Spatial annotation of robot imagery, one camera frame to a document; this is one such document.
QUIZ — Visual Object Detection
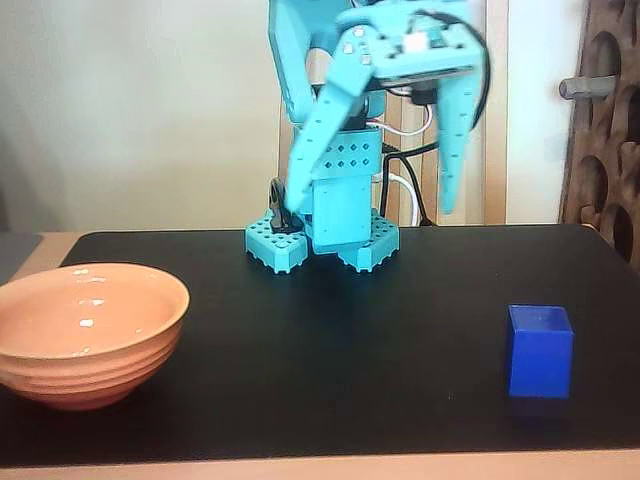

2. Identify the cyan gripper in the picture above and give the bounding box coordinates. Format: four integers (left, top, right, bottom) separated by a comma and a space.
283, 0, 477, 217

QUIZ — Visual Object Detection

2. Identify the blue cube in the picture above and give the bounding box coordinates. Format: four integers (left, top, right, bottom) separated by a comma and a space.
503, 304, 575, 400

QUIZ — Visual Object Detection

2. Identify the cyan perforated robot base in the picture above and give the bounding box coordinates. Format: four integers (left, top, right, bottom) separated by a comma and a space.
243, 209, 402, 275

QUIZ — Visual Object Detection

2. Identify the orange ribbed bowl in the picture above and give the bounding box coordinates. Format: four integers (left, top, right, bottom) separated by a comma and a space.
0, 263, 192, 412

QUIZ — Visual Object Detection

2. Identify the black table clamp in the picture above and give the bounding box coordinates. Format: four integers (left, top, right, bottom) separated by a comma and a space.
268, 176, 305, 235

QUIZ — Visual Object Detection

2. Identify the grey bottle neck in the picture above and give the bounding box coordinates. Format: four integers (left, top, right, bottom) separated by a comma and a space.
558, 74, 618, 101

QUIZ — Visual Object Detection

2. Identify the brown wooden wine rack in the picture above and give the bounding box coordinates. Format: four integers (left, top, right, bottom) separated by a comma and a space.
557, 0, 640, 274

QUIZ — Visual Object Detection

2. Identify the black table mat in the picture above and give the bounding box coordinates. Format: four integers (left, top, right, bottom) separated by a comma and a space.
0, 223, 640, 471

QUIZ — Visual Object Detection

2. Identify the white red black servo wire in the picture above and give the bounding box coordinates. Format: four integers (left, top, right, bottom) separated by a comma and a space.
372, 103, 435, 137

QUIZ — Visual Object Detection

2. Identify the black power cable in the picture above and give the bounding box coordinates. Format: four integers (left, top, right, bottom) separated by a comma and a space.
381, 154, 437, 227

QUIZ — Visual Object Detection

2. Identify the white usb cable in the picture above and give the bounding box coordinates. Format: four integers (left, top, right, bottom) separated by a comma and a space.
383, 171, 422, 225

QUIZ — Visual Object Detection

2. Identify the cyan wrist camera mount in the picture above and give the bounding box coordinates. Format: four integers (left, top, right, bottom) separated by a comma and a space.
370, 20, 477, 105

